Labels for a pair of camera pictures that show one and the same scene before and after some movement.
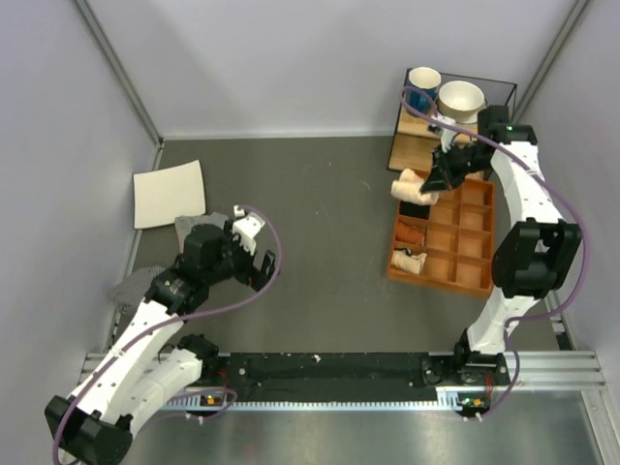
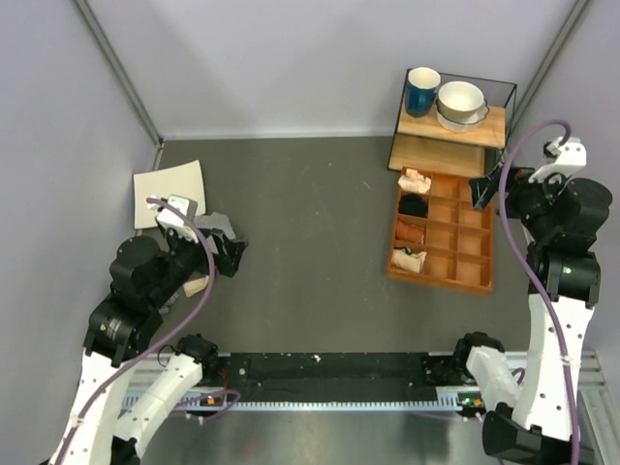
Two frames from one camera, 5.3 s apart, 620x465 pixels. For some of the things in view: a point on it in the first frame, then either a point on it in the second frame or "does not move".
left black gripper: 251,274 -> 229,252
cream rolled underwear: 401,261 does not move
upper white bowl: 461,100 does not move
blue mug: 422,88 does not move
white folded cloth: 163,195 does not move
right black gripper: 439,179 -> 517,182
